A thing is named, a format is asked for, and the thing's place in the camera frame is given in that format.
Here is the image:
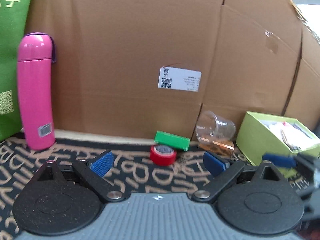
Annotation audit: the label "pink thermos bottle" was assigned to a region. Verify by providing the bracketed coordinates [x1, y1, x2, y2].
[17, 33, 56, 151]

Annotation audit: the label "white shipping label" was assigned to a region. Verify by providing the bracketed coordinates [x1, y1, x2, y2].
[158, 66, 202, 92]

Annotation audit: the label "large cardboard box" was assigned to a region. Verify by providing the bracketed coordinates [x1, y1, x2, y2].
[27, 0, 319, 138]

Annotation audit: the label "green small box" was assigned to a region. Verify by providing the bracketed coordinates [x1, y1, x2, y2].
[154, 131, 190, 151]

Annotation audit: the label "red tape roll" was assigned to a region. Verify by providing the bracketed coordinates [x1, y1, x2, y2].
[150, 145, 177, 166]

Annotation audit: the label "clear plastic cup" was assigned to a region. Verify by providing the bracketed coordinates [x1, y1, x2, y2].
[195, 111, 236, 144]

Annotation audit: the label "black patterned rug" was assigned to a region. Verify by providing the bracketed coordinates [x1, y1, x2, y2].
[0, 132, 311, 240]

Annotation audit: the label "light green storage box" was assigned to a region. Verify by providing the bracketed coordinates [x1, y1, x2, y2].
[236, 112, 319, 165]

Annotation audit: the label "green shopping bag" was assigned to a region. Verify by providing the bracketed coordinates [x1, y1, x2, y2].
[0, 0, 31, 141]

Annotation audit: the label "copper cosmetic box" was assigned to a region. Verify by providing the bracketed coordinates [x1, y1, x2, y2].
[198, 138, 235, 157]

